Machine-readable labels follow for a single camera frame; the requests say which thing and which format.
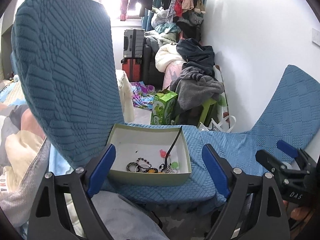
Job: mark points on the green printed carton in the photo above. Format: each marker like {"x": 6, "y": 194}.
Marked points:
{"x": 163, "y": 105}

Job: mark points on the grey black suitcase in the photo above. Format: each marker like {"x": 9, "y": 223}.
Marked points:
{"x": 133, "y": 43}

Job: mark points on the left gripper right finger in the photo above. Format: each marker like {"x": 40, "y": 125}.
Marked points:
{"x": 219, "y": 170}

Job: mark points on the grey trousers lap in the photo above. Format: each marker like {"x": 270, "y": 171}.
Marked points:
{"x": 106, "y": 215}

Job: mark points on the cream puffy jacket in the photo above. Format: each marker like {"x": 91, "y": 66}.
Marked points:
{"x": 166, "y": 55}

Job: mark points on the cream lace cloth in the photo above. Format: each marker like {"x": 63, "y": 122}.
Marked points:
{"x": 126, "y": 95}

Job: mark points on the purple patterned cloth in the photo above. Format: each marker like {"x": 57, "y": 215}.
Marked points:
{"x": 143, "y": 95}

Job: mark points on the colourful bed duvet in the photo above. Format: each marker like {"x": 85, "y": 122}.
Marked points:
{"x": 21, "y": 138}

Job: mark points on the dark navy garment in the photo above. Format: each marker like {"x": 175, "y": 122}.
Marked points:
{"x": 196, "y": 56}

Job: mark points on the red suitcase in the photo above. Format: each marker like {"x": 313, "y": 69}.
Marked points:
{"x": 132, "y": 68}

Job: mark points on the grey fleece blanket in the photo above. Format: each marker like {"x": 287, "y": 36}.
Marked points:
{"x": 194, "y": 88}

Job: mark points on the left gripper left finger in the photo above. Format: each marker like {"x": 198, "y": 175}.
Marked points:
{"x": 98, "y": 168}

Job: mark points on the white wall switch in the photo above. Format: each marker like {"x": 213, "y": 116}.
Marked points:
{"x": 315, "y": 36}

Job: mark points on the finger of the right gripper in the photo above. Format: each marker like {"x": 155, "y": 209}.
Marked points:
{"x": 275, "y": 167}
{"x": 287, "y": 149}

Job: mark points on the pale green cardboard box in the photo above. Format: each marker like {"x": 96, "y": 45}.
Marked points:
{"x": 139, "y": 149}

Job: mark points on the blue quilted chair cover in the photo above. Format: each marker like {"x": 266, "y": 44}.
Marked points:
{"x": 62, "y": 50}

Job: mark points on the person's right hand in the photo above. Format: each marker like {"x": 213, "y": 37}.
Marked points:
{"x": 302, "y": 215}

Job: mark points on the green plastic stool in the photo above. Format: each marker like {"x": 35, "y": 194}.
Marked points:
{"x": 196, "y": 115}

